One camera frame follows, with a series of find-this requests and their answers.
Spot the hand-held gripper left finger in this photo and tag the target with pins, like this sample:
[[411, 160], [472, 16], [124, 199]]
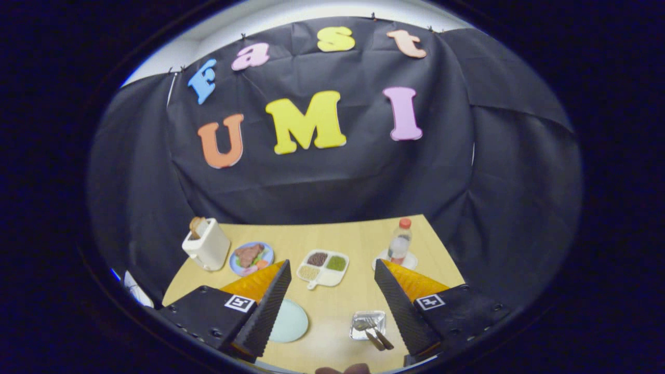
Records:
[[265, 317]]

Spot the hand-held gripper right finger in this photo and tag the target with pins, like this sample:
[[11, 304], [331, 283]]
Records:
[[402, 317]]

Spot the mint green plate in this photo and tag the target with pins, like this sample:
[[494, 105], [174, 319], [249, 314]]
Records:
[[291, 322]]

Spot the white square coaster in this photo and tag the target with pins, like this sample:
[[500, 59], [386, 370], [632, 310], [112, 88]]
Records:
[[410, 259]]

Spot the brown meat slice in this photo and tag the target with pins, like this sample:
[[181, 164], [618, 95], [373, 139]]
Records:
[[249, 254]]

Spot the blue plate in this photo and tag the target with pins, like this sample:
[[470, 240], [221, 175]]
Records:
[[267, 250]]

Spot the clear bottle with red cap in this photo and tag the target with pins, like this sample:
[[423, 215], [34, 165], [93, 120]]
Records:
[[399, 246]]

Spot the white divided bean tray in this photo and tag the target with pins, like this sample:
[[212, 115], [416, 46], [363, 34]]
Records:
[[327, 278]]

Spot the white toaster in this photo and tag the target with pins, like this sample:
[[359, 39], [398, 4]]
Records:
[[210, 249]]

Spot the brown bread slice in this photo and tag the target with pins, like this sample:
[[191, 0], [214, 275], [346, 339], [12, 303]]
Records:
[[196, 226]]

